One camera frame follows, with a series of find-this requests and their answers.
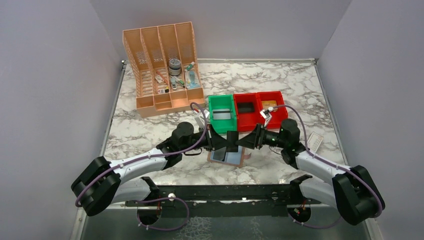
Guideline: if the green plastic bin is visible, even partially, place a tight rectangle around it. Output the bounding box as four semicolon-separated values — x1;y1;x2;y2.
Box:
208;94;237;134

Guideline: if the black VIP credit card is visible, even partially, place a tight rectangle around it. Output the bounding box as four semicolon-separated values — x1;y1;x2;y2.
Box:
236;102;255;114

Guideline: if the red plastic double bin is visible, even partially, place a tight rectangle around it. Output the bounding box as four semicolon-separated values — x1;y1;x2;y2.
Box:
233;91;285;133

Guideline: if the orange plastic file organizer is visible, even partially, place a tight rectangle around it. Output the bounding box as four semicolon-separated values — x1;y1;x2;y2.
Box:
122;21;206;118

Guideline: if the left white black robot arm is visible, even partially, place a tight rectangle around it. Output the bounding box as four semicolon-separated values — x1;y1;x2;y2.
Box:
71;121;230;217

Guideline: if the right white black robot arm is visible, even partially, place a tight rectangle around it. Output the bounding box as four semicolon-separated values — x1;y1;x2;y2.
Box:
236;118;386;226

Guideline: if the grey card in green bin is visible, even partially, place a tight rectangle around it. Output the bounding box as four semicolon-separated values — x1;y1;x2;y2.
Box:
212;108;232;121

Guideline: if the gold card box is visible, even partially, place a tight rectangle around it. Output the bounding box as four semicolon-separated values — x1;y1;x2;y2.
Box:
261;100;278;109

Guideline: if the small red white box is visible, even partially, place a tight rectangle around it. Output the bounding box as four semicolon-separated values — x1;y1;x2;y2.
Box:
307;132;324;153

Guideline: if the green marker pen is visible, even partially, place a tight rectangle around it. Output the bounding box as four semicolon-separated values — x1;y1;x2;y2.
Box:
175;78;185;88

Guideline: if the blue packaged item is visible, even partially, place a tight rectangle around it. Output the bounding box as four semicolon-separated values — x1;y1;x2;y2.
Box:
184;70;201;90

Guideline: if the red white small packet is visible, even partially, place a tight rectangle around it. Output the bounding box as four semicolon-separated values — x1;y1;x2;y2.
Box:
154;74;169;85

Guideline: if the green white glue tube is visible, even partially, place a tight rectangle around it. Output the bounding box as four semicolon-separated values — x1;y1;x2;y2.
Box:
184;61;196;72

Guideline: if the small round tin can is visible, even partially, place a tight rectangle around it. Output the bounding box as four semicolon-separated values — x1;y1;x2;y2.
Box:
168;58;182;76

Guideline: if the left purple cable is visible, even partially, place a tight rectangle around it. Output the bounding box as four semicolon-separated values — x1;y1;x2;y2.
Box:
74;101;209;232

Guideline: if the purple cable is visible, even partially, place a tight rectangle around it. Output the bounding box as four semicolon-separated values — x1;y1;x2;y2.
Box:
261;104;384;230
74;101;209;232

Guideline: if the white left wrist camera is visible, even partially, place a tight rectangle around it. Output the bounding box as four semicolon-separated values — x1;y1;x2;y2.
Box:
194;109;210;129

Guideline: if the black metal base rail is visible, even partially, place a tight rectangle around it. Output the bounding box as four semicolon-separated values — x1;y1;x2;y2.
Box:
124;184;322;209

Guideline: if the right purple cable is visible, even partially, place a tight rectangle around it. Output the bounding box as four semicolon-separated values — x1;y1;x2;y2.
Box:
261;104;384;230

